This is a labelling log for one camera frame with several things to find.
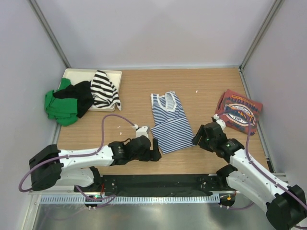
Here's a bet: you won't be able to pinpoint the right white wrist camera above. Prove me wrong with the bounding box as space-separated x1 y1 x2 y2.
212 114 226 131

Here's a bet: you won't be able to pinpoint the black white striped tank top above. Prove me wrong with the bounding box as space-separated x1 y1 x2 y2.
90 70 121 111

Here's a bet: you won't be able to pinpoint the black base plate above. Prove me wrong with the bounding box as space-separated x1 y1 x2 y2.
81 174 233 197

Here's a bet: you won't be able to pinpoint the green tank top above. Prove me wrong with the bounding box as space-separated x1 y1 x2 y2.
44 78 78 127

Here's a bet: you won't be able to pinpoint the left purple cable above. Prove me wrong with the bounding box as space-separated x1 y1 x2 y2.
18 114 139 208

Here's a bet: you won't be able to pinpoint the cream plastic tray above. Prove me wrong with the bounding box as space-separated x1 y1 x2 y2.
62 69 122 112

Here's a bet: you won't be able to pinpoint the slotted cable duct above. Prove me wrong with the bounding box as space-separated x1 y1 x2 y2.
39 194 220 204

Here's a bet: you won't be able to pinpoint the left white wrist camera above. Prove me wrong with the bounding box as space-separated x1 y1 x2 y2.
132 124 150 138

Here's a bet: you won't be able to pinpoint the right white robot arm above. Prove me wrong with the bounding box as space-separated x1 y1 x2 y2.
192 120 307 230

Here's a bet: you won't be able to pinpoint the blue white striped tank top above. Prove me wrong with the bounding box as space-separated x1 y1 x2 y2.
151 91 194 154

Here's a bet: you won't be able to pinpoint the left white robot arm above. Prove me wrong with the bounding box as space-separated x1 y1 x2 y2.
29 136 161 192

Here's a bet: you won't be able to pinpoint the red tank top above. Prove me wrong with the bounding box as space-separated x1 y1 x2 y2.
214 89 262 136

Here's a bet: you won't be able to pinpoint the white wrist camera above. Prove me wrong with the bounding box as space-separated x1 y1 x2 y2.
132 124 150 138
212 114 226 131

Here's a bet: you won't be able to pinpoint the aluminium front rail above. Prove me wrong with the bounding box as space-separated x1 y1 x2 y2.
28 172 292 195

